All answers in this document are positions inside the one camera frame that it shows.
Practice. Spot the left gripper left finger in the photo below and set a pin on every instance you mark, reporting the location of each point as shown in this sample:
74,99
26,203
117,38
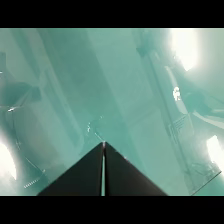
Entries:
83,178

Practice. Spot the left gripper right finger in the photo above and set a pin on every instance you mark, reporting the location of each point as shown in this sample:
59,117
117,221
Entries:
128,178

